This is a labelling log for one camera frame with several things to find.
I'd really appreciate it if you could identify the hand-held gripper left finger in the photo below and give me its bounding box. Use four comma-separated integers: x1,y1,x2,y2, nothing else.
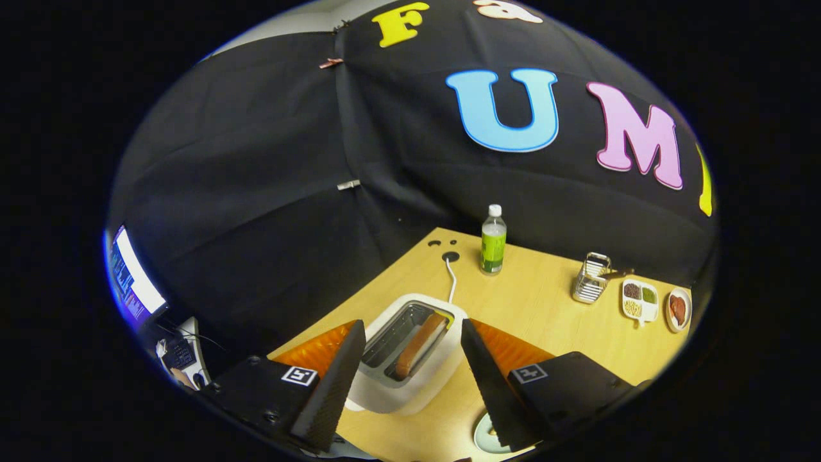
202,320,368,453

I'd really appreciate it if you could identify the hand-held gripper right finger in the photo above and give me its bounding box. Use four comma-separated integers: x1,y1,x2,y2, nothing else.
461,318,652,452

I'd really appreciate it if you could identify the toasted bread slice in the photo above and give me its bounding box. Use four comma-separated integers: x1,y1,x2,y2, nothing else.
394,312,450,381

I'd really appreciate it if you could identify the pale green round plate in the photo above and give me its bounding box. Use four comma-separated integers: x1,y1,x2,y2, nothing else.
473,413,514,455

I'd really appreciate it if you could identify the white toaster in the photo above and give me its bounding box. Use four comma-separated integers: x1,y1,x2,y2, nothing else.
346,293,469,416

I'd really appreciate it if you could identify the green label water bottle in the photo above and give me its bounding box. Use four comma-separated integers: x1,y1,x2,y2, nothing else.
480,204,507,276

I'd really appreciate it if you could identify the black keyboard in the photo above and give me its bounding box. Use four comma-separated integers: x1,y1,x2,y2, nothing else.
164,337,196,372

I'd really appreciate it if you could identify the white divided bean dish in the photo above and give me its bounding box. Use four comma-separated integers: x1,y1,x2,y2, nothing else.
621,278,659,328

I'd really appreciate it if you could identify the small white oval plate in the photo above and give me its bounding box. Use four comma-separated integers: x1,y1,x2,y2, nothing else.
664,287,693,334

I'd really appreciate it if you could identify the black backdrop cloth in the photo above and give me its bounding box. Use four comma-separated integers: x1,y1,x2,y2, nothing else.
106,0,719,379

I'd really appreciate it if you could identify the computer monitor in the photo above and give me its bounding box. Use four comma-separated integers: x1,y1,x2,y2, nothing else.
106,225,169,328

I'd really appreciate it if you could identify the metal wire utensil holder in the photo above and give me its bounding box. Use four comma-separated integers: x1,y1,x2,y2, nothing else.
572,252,612,304

